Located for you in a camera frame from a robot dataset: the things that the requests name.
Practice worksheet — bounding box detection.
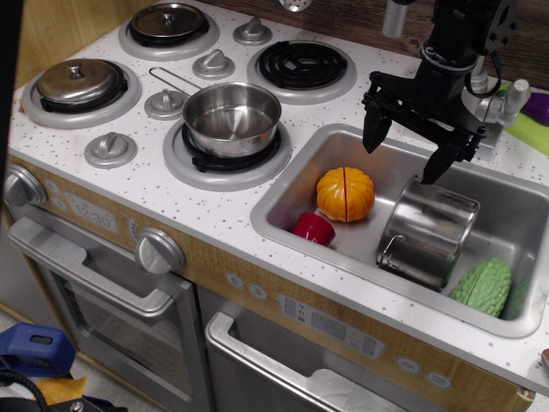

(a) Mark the black front left burner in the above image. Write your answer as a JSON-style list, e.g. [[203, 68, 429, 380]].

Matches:
[[37, 64, 128, 113]]

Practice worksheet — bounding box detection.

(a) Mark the black cable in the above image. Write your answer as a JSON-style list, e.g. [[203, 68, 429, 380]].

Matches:
[[0, 369, 48, 409]]

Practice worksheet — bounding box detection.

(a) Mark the steel lid back left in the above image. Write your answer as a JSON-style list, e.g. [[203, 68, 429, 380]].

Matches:
[[130, 3, 206, 39]]

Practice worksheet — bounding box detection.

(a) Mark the silver hanging strainer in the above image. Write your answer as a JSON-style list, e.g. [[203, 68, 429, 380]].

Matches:
[[278, 0, 312, 13]]

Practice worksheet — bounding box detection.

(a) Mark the oven clock display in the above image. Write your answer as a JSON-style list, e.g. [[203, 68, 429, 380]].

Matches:
[[64, 192, 118, 233]]

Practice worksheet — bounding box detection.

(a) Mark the grey stove knob front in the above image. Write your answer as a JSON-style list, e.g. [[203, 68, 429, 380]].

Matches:
[[84, 132, 137, 169]]

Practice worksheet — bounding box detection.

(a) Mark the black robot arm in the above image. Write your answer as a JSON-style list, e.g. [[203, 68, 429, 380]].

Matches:
[[363, 1, 517, 185]]

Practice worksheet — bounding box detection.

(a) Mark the silver oven knob right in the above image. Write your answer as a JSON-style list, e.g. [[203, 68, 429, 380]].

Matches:
[[135, 227, 186, 276]]

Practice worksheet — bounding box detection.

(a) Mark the steel saucepan with handle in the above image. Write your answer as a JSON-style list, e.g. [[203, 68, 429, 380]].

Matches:
[[149, 67, 282, 159]]

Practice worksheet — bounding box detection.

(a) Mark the green cutting board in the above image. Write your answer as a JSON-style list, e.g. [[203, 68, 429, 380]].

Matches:
[[497, 81, 549, 151]]

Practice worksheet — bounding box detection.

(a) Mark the grey stove knob centre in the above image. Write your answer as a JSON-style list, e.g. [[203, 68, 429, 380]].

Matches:
[[144, 89, 187, 121]]

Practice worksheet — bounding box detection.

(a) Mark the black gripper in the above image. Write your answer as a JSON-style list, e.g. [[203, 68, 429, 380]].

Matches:
[[363, 50, 487, 185]]

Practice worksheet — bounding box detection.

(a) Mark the steel pot in sink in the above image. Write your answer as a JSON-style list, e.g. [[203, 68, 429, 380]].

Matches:
[[377, 177, 480, 291]]

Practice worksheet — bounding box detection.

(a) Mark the purple toy eggplant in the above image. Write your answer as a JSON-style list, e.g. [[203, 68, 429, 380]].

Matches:
[[521, 92, 549, 126]]

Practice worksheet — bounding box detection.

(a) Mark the green toy bitter gourd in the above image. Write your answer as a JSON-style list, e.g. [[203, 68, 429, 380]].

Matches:
[[451, 257, 512, 317]]

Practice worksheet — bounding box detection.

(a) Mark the grey sink basin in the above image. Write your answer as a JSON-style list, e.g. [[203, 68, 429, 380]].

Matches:
[[251, 124, 548, 338]]

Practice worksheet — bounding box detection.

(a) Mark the grey stove knob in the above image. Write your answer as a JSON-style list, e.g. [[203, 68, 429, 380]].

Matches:
[[232, 17, 273, 46], [144, 89, 187, 121], [84, 132, 137, 169], [192, 49, 235, 80]]

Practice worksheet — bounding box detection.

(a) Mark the grey stove knob back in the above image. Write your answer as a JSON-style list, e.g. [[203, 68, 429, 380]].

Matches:
[[232, 17, 273, 46]]

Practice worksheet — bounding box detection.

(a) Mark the black back right burner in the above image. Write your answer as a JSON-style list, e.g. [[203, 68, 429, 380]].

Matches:
[[257, 41, 348, 90]]

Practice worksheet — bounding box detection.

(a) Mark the grey stove knob upper middle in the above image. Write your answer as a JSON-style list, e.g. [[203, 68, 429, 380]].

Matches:
[[192, 49, 235, 80]]

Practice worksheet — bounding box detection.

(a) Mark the steel lid front left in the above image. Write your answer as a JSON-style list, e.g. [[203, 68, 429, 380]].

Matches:
[[37, 58, 124, 104]]

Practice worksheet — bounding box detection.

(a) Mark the silver oven knob left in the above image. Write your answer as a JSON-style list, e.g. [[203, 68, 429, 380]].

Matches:
[[3, 164, 48, 207]]

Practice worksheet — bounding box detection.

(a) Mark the orange toy pumpkin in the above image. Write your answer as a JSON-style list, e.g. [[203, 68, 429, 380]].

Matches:
[[317, 167, 375, 223]]

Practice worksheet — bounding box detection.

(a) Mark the silver oven knob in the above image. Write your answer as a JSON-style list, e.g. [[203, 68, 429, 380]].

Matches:
[[3, 164, 48, 207], [135, 227, 186, 276]]

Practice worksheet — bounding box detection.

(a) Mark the toy dishwasher door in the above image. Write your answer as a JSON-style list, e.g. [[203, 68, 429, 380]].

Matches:
[[198, 288, 467, 411]]

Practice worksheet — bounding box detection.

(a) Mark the yellow cloth on floor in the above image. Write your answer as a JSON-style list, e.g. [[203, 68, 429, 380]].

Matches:
[[38, 376, 87, 406]]

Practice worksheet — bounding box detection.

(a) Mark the steel lid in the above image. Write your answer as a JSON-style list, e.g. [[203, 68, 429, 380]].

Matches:
[[130, 3, 206, 39], [37, 58, 124, 104]]

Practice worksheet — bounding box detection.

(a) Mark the black front right burner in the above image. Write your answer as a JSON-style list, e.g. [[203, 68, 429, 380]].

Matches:
[[181, 124, 282, 173]]

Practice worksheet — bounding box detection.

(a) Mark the toy oven door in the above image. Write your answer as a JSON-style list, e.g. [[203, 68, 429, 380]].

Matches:
[[9, 215, 210, 411]]

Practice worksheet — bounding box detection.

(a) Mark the blue clamp tool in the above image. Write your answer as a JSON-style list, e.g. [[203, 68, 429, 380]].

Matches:
[[1, 323, 76, 378]]

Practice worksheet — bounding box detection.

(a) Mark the red toy cup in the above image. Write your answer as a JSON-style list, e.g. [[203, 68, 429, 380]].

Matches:
[[292, 212, 335, 246]]

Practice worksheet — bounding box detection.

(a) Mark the silver toy faucet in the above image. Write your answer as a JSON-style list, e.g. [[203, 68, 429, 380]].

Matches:
[[462, 59, 532, 162]]

